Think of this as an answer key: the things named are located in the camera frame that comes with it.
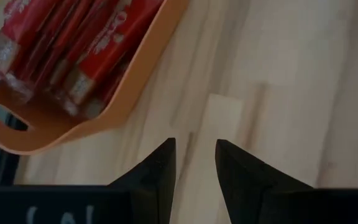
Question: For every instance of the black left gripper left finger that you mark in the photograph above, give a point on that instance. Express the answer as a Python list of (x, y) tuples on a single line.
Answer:
[(135, 199)]

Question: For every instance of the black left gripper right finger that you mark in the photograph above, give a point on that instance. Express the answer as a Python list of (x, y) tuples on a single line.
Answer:
[(259, 199)]

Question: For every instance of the orange basket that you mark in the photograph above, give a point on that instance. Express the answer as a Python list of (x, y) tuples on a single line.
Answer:
[(129, 93)]

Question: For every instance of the black table frame rail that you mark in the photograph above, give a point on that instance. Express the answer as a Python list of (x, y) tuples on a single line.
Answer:
[(6, 168)]

